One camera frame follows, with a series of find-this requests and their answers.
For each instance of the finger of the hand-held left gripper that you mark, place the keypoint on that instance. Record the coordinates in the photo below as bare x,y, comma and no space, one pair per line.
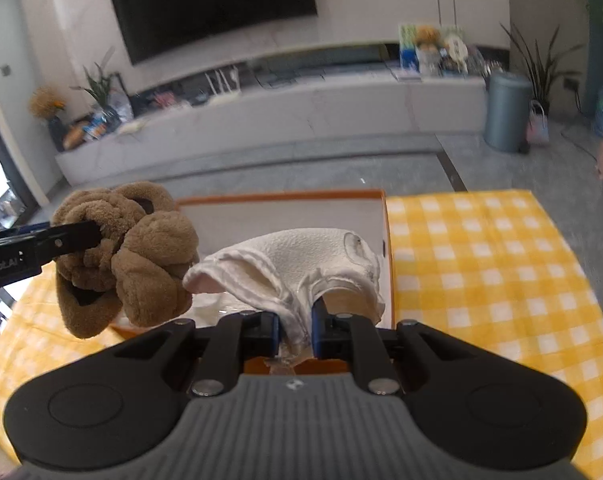
66,240

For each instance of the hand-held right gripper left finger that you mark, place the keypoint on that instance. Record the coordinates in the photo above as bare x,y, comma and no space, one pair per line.
269,332

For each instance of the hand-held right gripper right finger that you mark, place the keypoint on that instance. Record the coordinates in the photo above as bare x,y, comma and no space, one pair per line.
320,332

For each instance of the white cloth pouch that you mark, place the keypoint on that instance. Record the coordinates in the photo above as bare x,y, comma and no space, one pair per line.
291,260

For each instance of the brown plush toy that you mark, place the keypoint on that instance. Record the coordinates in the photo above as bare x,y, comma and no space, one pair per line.
151,260

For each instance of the orange cardboard box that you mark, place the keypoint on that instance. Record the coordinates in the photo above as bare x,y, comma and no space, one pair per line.
331,210

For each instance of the brown round ornament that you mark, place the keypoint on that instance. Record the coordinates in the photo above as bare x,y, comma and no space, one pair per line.
75,137

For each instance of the snack packets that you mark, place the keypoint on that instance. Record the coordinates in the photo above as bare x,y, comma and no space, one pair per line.
96,125

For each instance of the dried flowers in dark vase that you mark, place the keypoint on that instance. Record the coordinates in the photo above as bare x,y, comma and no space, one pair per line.
46,105

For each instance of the green plant in blue vase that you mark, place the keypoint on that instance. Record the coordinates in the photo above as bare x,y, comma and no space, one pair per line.
101,90

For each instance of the pink card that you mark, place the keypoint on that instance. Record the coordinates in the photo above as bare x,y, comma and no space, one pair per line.
164,98

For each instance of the yellow checkered tablecloth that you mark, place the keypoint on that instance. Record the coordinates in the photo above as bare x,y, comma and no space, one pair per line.
481,270

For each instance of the white marble television console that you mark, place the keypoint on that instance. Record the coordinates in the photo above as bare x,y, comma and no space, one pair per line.
281,115

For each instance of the white router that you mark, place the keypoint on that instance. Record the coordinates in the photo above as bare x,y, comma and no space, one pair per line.
224,87

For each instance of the black television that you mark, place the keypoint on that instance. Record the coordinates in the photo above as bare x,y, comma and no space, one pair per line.
206,5

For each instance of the grey trash bin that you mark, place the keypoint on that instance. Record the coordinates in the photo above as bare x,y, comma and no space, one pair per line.
506,110

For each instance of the pink woven bag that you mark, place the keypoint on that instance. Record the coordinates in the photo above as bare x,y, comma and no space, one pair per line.
537,127

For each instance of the brown teddy bear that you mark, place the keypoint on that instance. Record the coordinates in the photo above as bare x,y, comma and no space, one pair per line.
427,42

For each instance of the green picture board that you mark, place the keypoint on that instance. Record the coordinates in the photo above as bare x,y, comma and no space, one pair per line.
406,35

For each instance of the white round ornament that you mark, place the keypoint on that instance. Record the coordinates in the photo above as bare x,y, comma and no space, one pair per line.
455,49

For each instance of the tall green floor plant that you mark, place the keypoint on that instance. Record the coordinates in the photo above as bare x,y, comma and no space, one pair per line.
539,70

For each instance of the wall socket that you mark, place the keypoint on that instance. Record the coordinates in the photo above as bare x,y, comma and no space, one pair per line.
572,84

